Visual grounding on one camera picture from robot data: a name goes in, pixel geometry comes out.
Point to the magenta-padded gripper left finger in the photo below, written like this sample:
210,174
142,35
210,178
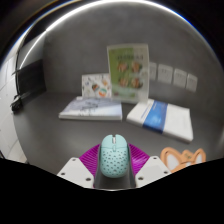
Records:
75,170

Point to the white book with blue stripe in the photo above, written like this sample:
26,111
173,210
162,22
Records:
166,120

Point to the grey-covered flat book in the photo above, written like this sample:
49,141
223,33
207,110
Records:
91,108

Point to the green standing leaflet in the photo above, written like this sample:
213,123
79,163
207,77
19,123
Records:
128,71

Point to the black monitor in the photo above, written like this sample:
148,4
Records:
30,79

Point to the orange cat-shaped mouse pad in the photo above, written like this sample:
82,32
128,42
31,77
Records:
186,156

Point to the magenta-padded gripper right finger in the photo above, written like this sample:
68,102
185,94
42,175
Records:
151,170

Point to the mint green perforated computer mouse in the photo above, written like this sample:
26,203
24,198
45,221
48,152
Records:
114,156

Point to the white wall socket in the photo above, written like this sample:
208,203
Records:
191,82
152,71
165,73
180,78

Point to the small white colourful-print card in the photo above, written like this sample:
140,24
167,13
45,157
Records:
96,85

